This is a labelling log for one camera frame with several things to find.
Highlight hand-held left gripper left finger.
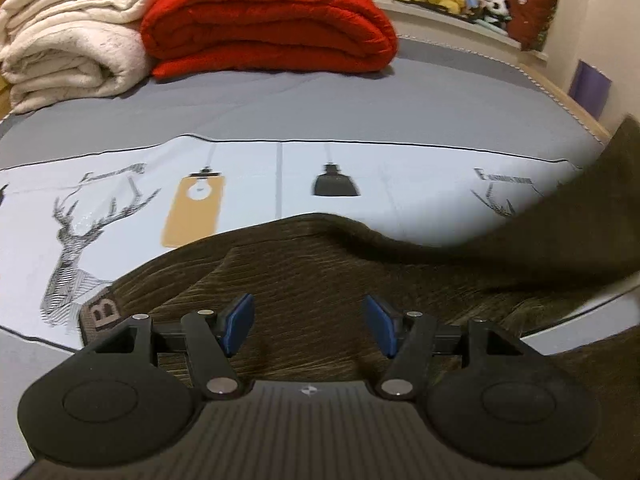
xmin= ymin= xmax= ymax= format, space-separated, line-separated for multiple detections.
xmin=82 ymin=292 xmax=256 ymax=402

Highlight beige window ledge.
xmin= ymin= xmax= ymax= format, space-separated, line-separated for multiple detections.
xmin=375 ymin=0 xmax=551 ymax=63

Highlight wooden bed frame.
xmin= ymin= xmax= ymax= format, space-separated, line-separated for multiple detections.
xmin=519 ymin=62 xmax=612 ymax=142

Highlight purple book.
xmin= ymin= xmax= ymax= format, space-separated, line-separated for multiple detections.
xmin=568 ymin=59 xmax=612 ymax=121

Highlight grey printed bed sheet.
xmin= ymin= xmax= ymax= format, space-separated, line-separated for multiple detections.
xmin=0 ymin=35 xmax=640 ymax=478

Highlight panda plush toy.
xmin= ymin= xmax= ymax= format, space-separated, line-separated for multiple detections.
xmin=482 ymin=0 xmax=512 ymax=22

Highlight white folded fleece blanket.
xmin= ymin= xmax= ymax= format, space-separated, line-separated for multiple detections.
xmin=0 ymin=22 xmax=156 ymax=113

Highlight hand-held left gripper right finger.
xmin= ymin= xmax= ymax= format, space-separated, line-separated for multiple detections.
xmin=362 ymin=294 xmax=539 ymax=402

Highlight dark brown corduroy pants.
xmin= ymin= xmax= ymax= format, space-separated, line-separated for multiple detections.
xmin=77 ymin=115 xmax=640 ymax=480

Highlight red folded blanket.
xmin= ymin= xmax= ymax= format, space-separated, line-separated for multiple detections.
xmin=140 ymin=0 xmax=399 ymax=81

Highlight red cushion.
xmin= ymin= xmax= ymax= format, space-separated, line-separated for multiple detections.
xmin=507 ymin=0 xmax=559 ymax=52

